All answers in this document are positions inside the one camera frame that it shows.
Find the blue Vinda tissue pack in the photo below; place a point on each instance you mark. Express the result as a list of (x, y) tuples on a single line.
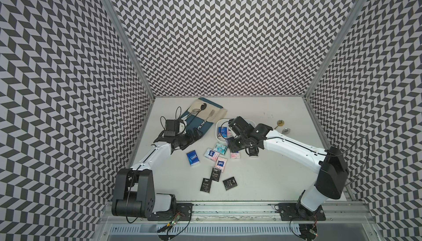
[(222, 133)]

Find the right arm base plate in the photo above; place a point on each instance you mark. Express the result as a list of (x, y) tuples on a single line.
[(293, 211)]

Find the teal tissue pack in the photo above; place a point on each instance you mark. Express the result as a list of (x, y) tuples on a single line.
[(220, 148)]

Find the black tissue pack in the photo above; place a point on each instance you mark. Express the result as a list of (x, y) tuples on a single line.
[(230, 183), (215, 174), (253, 151), (206, 185)]

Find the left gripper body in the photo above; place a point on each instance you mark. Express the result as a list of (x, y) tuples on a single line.
[(184, 139)]

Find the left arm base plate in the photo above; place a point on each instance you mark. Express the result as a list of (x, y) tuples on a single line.
[(185, 210)]

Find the white storage box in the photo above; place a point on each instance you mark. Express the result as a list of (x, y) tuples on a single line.
[(230, 132)]

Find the pink handled spoon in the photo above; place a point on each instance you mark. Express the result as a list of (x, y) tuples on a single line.
[(286, 131)]

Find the white handled spoon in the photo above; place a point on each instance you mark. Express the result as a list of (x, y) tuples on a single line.
[(193, 112)]

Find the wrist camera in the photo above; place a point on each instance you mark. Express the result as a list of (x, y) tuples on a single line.
[(172, 130), (241, 127)]

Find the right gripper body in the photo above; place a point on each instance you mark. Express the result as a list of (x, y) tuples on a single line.
[(237, 145)]

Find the pink blue tissue pack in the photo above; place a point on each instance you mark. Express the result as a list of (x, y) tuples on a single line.
[(211, 154)]

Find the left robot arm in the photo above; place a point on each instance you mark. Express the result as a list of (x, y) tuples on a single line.
[(134, 192)]

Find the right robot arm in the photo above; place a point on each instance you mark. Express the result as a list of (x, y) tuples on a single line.
[(329, 164)]

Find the aluminium front rail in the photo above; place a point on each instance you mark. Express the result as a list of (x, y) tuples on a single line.
[(267, 212)]

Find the black metal spoon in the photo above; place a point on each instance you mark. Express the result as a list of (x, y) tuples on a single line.
[(202, 108)]

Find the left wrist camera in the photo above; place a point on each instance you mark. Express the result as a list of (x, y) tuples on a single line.
[(172, 130)]

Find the teal serving tray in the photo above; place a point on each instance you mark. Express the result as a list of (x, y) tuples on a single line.
[(196, 123)]

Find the patterned handle fork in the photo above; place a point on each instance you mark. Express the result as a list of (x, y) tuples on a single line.
[(209, 116)]

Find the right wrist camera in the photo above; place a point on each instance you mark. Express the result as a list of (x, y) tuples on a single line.
[(241, 127)]

